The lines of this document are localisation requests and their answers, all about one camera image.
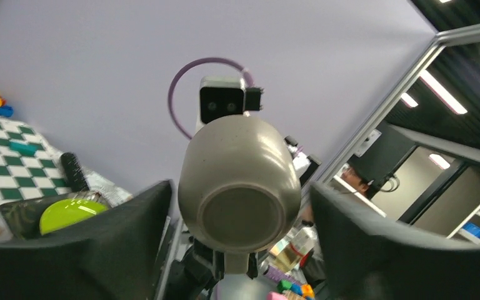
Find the person in background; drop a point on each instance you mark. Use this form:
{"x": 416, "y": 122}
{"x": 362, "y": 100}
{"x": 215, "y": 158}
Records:
{"x": 312, "y": 265}

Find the green white checkerboard mat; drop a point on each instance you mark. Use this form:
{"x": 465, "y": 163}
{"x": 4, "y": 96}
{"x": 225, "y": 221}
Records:
{"x": 27, "y": 177}

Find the green utensil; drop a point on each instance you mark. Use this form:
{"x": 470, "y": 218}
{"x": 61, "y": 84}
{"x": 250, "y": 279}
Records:
{"x": 67, "y": 212}

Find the teal small block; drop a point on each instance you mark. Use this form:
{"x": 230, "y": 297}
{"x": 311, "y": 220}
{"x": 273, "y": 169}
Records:
{"x": 22, "y": 148}

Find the beige small cup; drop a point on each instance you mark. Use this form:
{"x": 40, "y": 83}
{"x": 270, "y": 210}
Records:
{"x": 238, "y": 190}

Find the black square plate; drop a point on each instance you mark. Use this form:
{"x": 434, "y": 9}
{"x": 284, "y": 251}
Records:
{"x": 23, "y": 217}

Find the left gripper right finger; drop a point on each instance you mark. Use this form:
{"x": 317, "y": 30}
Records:
{"x": 367, "y": 256}

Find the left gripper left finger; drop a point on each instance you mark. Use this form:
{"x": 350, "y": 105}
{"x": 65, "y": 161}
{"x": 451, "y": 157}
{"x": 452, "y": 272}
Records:
{"x": 109, "y": 256}

